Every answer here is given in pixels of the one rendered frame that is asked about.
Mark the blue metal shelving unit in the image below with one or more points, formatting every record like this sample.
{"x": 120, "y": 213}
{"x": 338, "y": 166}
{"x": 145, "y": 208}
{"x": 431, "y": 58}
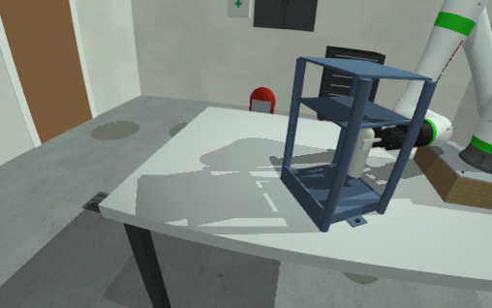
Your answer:
{"x": 326, "y": 182}

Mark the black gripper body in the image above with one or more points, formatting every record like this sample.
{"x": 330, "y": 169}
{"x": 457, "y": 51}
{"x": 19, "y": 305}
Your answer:
{"x": 403, "y": 128}

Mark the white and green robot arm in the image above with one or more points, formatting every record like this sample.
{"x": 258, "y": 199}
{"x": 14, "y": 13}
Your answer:
{"x": 453, "y": 28}

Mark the white plastic bottle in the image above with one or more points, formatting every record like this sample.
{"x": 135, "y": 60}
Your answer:
{"x": 359, "y": 157}

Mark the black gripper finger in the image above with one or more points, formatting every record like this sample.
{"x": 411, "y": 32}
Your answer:
{"x": 389, "y": 143}
{"x": 382, "y": 131}

